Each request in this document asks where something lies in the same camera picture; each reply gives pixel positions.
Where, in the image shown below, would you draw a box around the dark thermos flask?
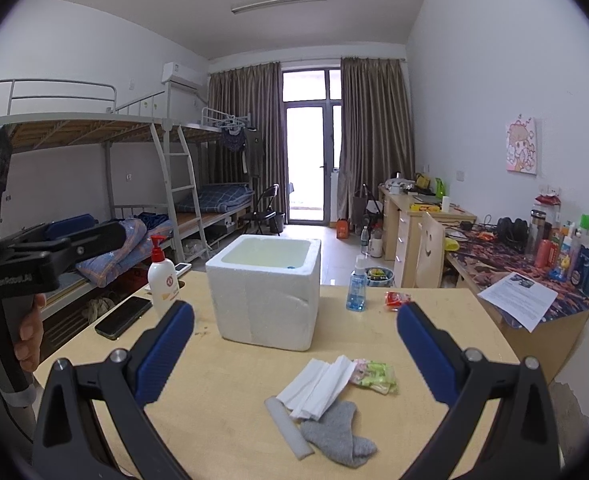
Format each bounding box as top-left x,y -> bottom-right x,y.
525,209 -> 546,262

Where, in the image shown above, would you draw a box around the large metal bunk bed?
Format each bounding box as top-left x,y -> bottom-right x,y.
0,79 -> 175,333

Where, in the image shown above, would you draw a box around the group of toiletry bottles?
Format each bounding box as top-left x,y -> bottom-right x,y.
535,192 -> 589,298

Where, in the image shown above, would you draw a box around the white air conditioner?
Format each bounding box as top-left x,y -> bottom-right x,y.
162,61 -> 200,90

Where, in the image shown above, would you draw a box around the blue plaid quilt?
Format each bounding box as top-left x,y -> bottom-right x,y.
74,217 -> 175,288

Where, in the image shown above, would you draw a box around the hanging dark clothes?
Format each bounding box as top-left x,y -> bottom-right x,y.
219,127 -> 266,181

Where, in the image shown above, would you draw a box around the brown curtain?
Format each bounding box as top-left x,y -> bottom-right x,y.
335,56 -> 416,228
208,61 -> 288,211

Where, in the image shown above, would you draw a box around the blue liquid bottle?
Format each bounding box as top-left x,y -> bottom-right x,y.
345,255 -> 370,313

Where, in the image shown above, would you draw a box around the white lotion pump bottle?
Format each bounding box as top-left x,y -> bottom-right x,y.
147,235 -> 180,318

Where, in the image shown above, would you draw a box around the person's left hand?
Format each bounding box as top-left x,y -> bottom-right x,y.
0,292 -> 48,376

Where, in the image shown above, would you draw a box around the white foam box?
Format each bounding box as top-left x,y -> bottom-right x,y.
205,234 -> 322,352

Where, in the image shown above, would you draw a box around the white metal bed ladder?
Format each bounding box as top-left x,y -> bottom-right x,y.
149,122 -> 208,262

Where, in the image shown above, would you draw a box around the pink cartoon wall poster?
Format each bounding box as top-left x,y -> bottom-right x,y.
505,116 -> 538,176

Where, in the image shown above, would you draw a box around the printed desk mat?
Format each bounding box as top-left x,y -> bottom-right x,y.
447,227 -> 589,321

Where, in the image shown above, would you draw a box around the black smartphone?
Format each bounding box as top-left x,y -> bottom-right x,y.
94,296 -> 153,341

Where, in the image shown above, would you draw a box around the small metal bunk bed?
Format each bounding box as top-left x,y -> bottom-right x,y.
167,105 -> 258,248

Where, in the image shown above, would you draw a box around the printed paper sheet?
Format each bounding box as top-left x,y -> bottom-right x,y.
477,271 -> 559,332

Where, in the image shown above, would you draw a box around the grey sock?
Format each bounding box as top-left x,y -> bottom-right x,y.
301,401 -> 378,470

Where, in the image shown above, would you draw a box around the black headphones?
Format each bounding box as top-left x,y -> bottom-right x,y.
497,216 -> 529,251

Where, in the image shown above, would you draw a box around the bowl of colourful items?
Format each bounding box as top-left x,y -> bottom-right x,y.
363,267 -> 396,287

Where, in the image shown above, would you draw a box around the white tissue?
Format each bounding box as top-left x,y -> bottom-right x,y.
276,355 -> 358,421

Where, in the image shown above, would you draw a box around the wooden chair with smiley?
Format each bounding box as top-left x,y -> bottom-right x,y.
415,211 -> 446,289

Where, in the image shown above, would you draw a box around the white cloth strip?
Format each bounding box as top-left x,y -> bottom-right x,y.
265,396 -> 315,461

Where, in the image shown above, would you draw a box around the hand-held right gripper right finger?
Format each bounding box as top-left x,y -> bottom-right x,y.
396,301 -> 560,480

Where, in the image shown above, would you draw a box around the dark blue checked quilt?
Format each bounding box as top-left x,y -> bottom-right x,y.
177,183 -> 255,213

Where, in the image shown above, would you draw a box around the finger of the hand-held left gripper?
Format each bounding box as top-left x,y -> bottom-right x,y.
2,214 -> 96,250
14,221 -> 128,275

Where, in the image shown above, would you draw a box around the wooden desk with drawers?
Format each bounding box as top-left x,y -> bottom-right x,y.
379,185 -> 478,288

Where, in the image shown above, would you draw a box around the ceiling tube light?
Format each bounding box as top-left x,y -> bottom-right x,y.
231,0 -> 328,15

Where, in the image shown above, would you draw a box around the glass balcony door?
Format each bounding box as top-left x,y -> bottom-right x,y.
282,65 -> 343,223

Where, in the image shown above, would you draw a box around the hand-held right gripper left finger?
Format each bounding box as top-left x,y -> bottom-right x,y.
32,300 -> 195,480

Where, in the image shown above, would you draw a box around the red snack packet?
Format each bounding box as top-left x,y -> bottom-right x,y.
383,290 -> 413,311

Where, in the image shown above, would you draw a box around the green tissue packet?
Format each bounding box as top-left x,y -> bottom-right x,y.
349,358 -> 399,396

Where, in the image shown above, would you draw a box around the dark blue cloth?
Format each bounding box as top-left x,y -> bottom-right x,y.
137,212 -> 170,231

